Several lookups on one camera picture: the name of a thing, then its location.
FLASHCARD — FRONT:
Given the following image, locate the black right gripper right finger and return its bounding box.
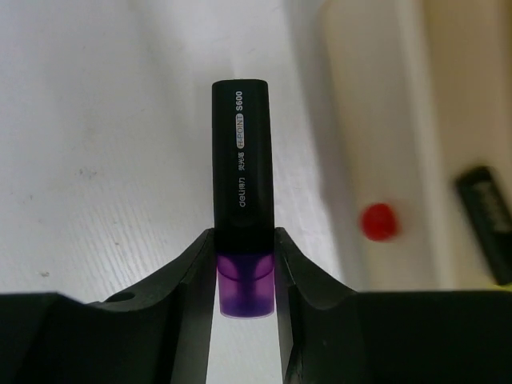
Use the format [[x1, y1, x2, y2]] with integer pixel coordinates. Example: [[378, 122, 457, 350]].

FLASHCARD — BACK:
[[274, 228, 511, 383]]

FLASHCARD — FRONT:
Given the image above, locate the yellow highlighter marker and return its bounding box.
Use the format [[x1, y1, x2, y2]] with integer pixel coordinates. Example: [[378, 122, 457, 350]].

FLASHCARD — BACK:
[[454, 166, 511, 286]]

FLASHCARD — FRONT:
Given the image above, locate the cream drawer cabinet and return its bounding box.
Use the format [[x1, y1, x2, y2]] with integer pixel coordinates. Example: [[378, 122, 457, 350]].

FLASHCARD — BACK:
[[320, 1, 511, 290]]

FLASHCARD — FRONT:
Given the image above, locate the purple highlighter marker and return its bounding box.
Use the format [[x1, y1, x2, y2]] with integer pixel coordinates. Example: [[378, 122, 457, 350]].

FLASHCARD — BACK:
[[212, 79, 275, 318]]

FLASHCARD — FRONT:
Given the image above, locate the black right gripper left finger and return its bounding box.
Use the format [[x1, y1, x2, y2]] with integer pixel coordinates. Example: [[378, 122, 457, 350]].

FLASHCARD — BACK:
[[1, 230, 216, 383]]

